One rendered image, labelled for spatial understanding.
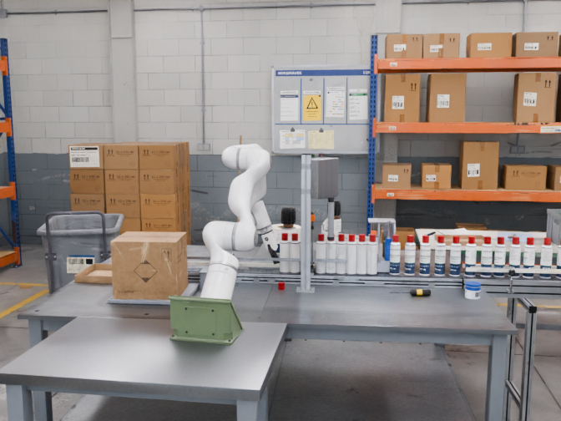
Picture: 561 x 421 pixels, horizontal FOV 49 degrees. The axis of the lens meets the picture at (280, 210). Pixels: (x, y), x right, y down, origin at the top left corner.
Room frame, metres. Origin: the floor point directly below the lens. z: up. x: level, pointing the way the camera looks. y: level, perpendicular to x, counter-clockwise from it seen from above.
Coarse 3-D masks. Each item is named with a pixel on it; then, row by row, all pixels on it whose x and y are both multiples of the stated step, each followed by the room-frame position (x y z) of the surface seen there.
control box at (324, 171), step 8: (312, 160) 2.93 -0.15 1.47; (320, 160) 2.92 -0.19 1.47; (328, 160) 2.97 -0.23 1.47; (336, 160) 3.03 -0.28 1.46; (312, 168) 2.93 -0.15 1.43; (320, 168) 2.92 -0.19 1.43; (328, 168) 2.97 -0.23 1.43; (336, 168) 3.03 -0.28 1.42; (312, 176) 2.93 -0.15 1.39; (320, 176) 2.92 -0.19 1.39; (328, 176) 2.97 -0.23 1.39; (336, 176) 3.03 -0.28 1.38; (312, 184) 2.93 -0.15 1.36; (320, 184) 2.92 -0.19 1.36; (328, 184) 2.98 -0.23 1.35; (336, 184) 3.03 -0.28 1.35; (312, 192) 2.93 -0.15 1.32; (320, 192) 2.92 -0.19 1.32; (328, 192) 2.98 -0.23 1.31; (336, 192) 3.03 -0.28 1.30
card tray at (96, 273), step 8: (96, 264) 3.33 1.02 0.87; (104, 264) 3.33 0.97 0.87; (80, 272) 3.15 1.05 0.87; (88, 272) 3.25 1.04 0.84; (96, 272) 3.27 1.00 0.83; (104, 272) 3.27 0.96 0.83; (80, 280) 3.08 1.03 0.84; (88, 280) 3.07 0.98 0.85; (96, 280) 3.07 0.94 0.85; (104, 280) 3.07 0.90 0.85
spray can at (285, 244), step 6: (282, 234) 3.09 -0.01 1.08; (282, 240) 3.09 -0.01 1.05; (282, 246) 3.08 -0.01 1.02; (288, 246) 3.09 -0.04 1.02; (282, 252) 3.08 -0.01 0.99; (288, 252) 3.09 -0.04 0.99; (282, 264) 3.08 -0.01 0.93; (288, 264) 3.09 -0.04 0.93; (282, 270) 3.08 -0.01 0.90; (288, 270) 3.09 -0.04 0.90
